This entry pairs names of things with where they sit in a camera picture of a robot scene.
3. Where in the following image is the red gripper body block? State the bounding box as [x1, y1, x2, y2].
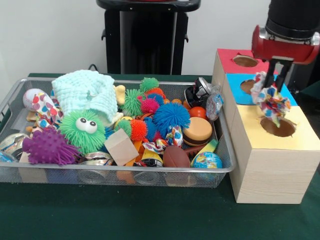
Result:
[251, 24, 320, 65]

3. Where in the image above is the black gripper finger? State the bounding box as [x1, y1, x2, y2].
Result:
[274, 59, 294, 93]
[264, 57, 277, 88]

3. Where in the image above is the colourful spotted cloth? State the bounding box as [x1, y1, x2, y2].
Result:
[250, 71, 292, 128]
[142, 125, 183, 154]

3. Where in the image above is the clear plastic bottle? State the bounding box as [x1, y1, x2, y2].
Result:
[206, 86, 225, 122]

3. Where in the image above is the wooden box with three holes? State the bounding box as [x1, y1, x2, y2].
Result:
[211, 48, 320, 205]

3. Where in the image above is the shallow clear mesh bin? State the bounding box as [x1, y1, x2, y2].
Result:
[0, 77, 237, 189]

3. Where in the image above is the black upright panel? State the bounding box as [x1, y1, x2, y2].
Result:
[287, 3, 320, 87]

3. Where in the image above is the toy hamburger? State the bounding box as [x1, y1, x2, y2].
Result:
[182, 116, 213, 147]

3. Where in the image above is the small globe ball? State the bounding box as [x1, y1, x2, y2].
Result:
[191, 151, 223, 170]

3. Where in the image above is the blue spiky rubber ball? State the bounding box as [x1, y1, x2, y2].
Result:
[152, 102, 192, 133]

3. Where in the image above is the small brown football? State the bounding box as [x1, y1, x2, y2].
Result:
[162, 145, 191, 168]

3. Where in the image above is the plain wooden block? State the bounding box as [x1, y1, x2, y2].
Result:
[104, 128, 140, 167]

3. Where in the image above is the mint green knitted cloth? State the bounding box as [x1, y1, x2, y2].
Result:
[51, 69, 118, 125]

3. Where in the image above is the green spiky toy with eyes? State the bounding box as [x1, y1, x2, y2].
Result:
[59, 109, 107, 155]

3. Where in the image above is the purple spiky rubber toy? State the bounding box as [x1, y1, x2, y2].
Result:
[21, 128, 81, 166]

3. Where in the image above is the white baseball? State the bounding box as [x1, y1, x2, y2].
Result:
[22, 88, 51, 112]

